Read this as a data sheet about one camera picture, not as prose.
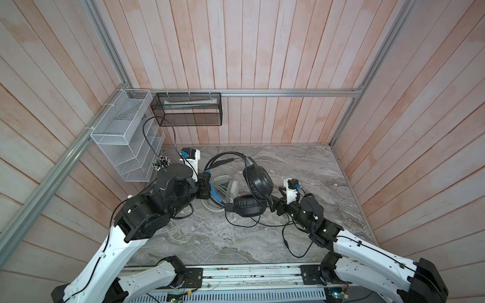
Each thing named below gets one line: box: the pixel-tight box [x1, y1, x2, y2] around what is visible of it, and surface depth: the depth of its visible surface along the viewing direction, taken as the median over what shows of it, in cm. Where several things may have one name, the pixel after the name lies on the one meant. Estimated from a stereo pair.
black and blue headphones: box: [204, 151, 275, 218], surface depth 51 cm
